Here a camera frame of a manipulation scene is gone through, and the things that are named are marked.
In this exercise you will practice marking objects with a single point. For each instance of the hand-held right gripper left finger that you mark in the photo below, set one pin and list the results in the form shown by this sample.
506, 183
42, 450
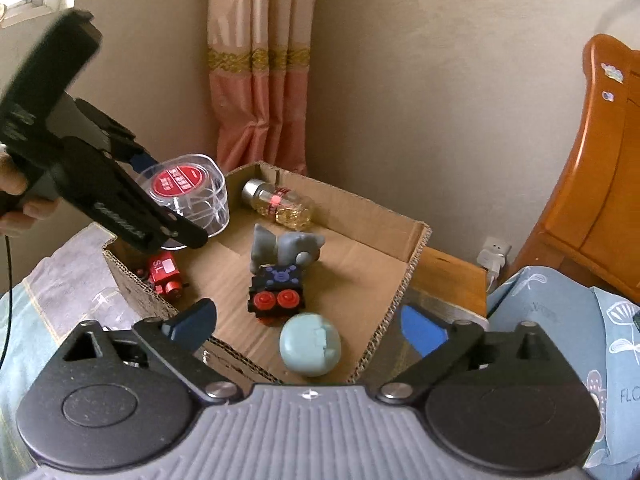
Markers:
194, 321

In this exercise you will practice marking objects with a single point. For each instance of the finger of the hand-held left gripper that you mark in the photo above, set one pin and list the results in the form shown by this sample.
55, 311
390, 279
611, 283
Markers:
120, 210
115, 135

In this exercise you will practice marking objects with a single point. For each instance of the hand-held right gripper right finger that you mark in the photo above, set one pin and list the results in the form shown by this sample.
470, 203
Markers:
422, 328

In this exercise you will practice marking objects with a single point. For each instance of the red toy train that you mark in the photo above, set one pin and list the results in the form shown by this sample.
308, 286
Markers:
165, 271

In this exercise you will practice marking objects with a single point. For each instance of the clear container with red label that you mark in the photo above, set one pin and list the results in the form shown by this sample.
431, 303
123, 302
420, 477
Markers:
200, 195

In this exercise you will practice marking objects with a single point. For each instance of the black toy train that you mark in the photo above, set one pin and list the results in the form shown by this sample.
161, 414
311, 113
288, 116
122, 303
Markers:
280, 286

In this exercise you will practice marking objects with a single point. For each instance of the cardboard box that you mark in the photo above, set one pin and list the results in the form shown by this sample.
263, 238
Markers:
350, 270

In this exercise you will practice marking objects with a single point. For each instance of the grey elephant figurine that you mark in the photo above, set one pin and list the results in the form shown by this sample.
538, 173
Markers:
290, 247

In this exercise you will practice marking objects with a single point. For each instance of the glass bottle of yellow capsules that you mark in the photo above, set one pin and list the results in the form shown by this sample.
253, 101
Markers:
280, 205

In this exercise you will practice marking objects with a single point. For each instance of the person's left hand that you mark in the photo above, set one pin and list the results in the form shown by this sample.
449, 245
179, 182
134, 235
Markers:
12, 177

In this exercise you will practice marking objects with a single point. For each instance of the wooden bedside table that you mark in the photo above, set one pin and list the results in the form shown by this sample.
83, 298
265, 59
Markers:
450, 280

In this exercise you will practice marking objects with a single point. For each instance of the blue floral pillow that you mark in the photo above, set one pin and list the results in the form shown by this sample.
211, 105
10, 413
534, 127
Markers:
540, 300
625, 360

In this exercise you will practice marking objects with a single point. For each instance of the pink patterned curtain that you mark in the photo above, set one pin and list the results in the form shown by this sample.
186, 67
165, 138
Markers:
260, 85

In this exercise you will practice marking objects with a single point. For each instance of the wooden bed headboard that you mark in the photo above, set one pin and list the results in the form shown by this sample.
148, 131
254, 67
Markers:
600, 185

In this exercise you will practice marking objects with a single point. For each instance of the large white headboard sticker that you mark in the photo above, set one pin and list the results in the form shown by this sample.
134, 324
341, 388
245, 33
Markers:
612, 71

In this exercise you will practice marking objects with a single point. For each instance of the white wall plug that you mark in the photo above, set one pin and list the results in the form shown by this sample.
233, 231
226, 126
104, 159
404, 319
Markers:
492, 255

